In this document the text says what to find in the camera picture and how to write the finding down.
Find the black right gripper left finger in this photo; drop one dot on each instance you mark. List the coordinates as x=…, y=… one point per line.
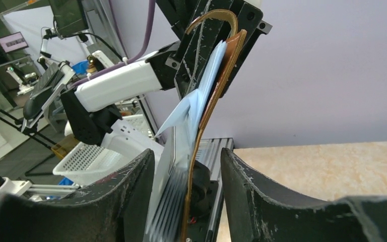
x=113, y=208

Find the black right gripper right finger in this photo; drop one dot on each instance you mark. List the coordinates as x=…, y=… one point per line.
x=261, y=209

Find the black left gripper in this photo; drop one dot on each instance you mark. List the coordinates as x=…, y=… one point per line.
x=207, y=33

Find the brown leather card holder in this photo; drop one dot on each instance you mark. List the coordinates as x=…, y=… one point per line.
x=189, y=120

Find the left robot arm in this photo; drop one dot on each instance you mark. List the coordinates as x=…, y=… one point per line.
x=91, y=103

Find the white perforated basket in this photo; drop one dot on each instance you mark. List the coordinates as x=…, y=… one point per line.
x=86, y=163

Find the aluminium frame rail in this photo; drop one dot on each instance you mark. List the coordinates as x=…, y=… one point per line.
x=209, y=154

